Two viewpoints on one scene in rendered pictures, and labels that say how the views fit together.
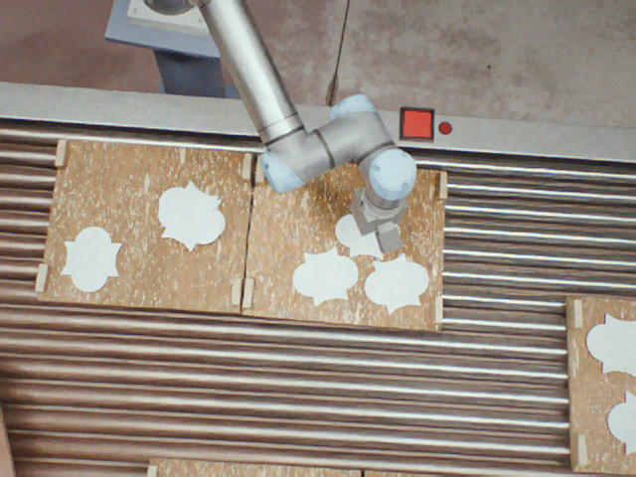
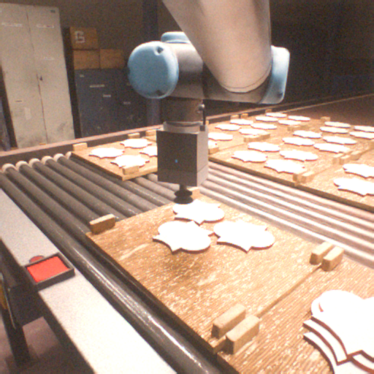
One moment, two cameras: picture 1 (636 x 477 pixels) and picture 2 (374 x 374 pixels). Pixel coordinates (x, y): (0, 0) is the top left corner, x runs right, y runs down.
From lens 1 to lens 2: 155 cm
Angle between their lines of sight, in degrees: 77
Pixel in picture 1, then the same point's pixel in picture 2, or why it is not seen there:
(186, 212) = (364, 331)
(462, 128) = (29, 252)
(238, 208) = (284, 315)
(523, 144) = (23, 225)
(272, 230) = (260, 280)
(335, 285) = (241, 226)
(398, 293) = (202, 207)
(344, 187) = (163, 267)
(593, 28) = not seen: outside the picture
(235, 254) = (315, 285)
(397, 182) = not seen: hidden behind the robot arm
